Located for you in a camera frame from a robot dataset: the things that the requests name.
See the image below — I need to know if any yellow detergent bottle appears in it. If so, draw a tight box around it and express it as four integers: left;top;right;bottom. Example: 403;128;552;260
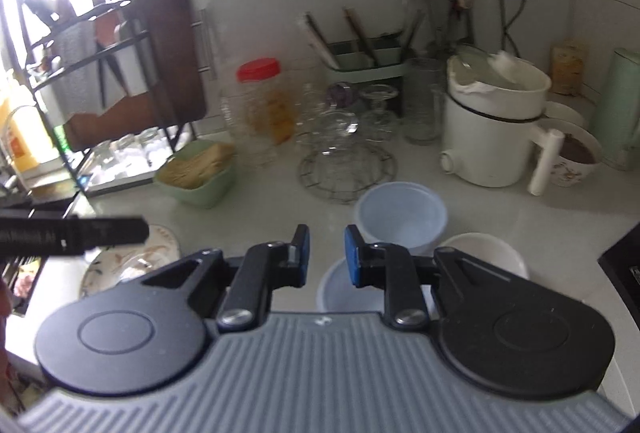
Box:
0;83;52;175

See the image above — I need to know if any tall clear glass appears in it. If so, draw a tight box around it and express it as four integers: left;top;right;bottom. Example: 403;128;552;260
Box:
402;58;446;145

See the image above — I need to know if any green chopstick holder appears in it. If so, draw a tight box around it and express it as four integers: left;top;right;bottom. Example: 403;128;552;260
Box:
324;39;412;86

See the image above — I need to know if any black cooktop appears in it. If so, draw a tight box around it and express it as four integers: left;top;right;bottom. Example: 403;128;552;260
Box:
597;233;640;304

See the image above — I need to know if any green plastic basket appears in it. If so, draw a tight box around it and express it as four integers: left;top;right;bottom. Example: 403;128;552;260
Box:
154;139;237;210

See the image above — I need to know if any light blue bowl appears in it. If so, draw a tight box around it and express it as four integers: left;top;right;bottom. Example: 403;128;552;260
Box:
316;255;388;314
356;182;448;256

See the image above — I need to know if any floral bowl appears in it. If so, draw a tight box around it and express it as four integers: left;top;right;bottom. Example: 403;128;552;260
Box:
547;130;606;188

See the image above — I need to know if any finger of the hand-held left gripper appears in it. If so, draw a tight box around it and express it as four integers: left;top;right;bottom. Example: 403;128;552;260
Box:
52;216;151;257

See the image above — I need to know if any clear drinking glass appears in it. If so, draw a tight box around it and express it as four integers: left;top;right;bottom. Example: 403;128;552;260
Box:
117;133;142;165
90;140;117;175
140;128;169;162

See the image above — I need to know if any white rack utensil holder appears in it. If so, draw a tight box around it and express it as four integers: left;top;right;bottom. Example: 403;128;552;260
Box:
116;47;152;97

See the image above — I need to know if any clear glass cup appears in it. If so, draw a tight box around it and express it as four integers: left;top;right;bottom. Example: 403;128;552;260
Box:
320;110;361;164
299;83;332;149

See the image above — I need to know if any set of kitchen knives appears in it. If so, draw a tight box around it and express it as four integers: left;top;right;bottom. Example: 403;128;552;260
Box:
20;0;77;29

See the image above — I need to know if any bundle of chopsticks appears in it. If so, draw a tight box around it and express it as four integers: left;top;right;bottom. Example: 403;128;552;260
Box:
300;6;426;69

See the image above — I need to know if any leaf pattern plate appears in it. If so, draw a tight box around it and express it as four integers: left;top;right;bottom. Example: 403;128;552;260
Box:
81;224;182;300

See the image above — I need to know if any black dish rack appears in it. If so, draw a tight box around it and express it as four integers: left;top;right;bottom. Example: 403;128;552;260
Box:
10;0;198;200

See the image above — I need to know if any white electric cooker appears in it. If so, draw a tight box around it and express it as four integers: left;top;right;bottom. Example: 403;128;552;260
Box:
440;46;563;196

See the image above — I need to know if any red lid plastic jar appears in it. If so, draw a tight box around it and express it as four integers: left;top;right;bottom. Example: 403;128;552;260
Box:
236;58;296;146

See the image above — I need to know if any mint green kettle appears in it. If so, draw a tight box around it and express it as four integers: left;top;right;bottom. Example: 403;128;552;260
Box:
596;47;640;172

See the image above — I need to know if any clear stemmed glass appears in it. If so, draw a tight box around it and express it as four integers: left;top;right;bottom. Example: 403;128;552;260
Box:
361;84;401;139

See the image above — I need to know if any textured glass mug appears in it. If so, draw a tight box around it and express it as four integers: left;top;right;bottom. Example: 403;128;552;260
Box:
219;86;261;159

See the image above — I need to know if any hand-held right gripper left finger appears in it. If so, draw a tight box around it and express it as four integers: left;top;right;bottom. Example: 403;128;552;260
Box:
140;224;312;334

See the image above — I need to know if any dark wooden cutting board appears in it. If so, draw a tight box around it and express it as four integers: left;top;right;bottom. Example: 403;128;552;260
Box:
65;0;217;153

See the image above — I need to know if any pile of wooden toothpicks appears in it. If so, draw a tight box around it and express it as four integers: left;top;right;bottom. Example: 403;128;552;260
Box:
162;142;235;189

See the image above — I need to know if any wide white bowl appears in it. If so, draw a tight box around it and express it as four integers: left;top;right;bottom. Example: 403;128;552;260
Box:
439;233;530;281

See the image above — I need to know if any black power cable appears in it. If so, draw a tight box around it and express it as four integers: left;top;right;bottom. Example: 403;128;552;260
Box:
501;0;522;55

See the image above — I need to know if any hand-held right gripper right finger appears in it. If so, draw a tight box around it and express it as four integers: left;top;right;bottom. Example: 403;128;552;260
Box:
344;224;507;333

